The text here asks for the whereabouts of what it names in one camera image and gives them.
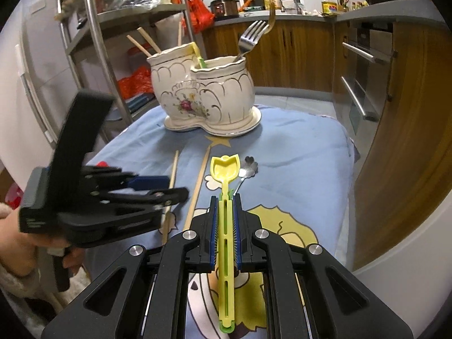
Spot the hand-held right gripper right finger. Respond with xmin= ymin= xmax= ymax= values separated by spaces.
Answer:
xmin=233 ymin=194 xmax=410 ymax=339

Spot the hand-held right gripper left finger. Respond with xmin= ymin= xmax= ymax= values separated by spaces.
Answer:
xmin=40 ymin=196 xmax=218 ymax=339

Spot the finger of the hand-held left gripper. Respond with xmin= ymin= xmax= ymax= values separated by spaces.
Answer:
xmin=92 ymin=168 xmax=170 ymax=192
xmin=105 ymin=187 xmax=190 ymax=209

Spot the yellow plastic spoon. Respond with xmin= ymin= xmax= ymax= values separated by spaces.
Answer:
xmin=191 ymin=42 xmax=210 ymax=70
xmin=210 ymin=155 xmax=241 ymax=334

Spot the metal clover-shaped spoon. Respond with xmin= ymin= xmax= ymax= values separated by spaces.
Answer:
xmin=235 ymin=155 xmax=259 ymax=194

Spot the cream floral ceramic utensil holder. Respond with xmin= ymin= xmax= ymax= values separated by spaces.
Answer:
xmin=146 ymin=42 xmax=262 ymax=138

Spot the metal fork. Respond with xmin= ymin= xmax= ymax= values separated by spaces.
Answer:
xmin=233 ymin=20 xmax=269 ymax=62

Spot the person's left forearm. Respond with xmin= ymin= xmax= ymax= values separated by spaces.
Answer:
xmin=0 ymin=259 xmax=89 ymax=327

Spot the person's left hand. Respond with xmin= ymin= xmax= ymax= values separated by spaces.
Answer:
xmin=0 ymin=207 xmax=86 ymax=277

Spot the blue plastic container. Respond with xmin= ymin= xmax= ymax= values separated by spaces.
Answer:
xmin=125 ymin=92 xmax=158 ymax=112

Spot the red plastic bag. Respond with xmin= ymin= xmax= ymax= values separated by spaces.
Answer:
xmin=181 ymin=0 xmax=215 ymax=31
xmin=118 ymin=66 xmax=155 ymax=97

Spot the blue cartoon printed cloth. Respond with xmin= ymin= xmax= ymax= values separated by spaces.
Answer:
xmin=83 ymin=104 xmax=358 ymax=339

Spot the stainless steel shelf rack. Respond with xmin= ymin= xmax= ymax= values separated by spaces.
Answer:
xmin=53 ymin=0 xmax=199 ymax=142

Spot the wooden base cabinet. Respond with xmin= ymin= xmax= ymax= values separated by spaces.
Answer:
xmin=201 ymin=18 xmax=452 ymax=271

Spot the dark red rice cooker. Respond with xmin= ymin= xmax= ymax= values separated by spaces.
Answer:
xmin=209 ymin=0 xmax=241 ymax=21

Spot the built-in steel oven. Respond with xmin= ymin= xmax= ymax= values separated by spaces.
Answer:
xmin=340 ymin=21 xmax=400 ymax=135

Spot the grey kitchen countertop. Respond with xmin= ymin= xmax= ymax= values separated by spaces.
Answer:
xmin=212 ymin=5 xmax=449 ymax=27

